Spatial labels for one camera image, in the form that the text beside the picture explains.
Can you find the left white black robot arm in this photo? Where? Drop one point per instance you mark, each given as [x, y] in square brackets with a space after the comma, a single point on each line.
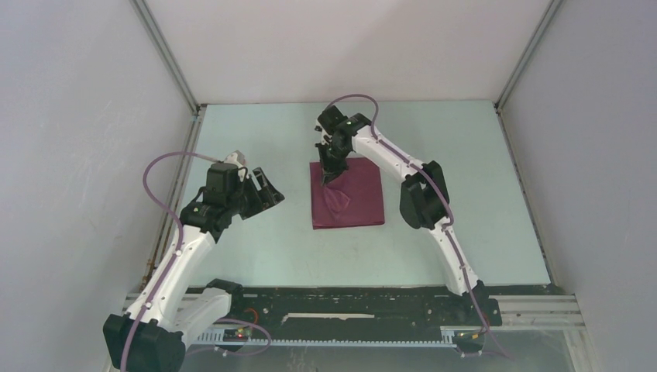
[155, 334]

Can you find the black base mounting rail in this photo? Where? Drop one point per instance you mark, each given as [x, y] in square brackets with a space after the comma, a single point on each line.
[360, 311]

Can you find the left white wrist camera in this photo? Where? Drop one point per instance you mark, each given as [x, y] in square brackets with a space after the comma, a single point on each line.
[237, 158]

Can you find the white cable duct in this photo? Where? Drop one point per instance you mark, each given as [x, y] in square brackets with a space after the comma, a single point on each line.
[230, 337]

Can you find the maroon cloth napkin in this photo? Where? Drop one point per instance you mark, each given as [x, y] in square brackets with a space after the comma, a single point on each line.
[354, 199]

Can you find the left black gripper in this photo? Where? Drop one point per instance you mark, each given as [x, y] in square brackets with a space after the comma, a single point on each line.
[268, 195]

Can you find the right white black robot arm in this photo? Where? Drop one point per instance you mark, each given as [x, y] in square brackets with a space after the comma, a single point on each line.
[424, 199]

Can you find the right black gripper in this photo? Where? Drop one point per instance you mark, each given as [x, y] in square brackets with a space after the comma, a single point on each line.
[329, 171]

